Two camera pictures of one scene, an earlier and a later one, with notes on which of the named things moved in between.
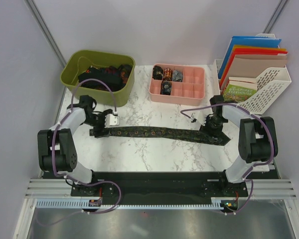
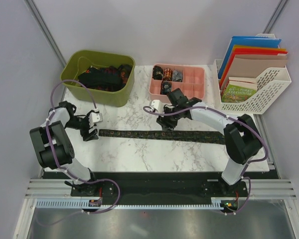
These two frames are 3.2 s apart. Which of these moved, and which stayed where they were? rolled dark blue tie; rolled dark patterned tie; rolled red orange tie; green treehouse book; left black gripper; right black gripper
Moved: right black gripper; left black gripper
Stayed: rolled dark blue tie; rolled red orange tie; rolled dark patterned tie; green treehouse book
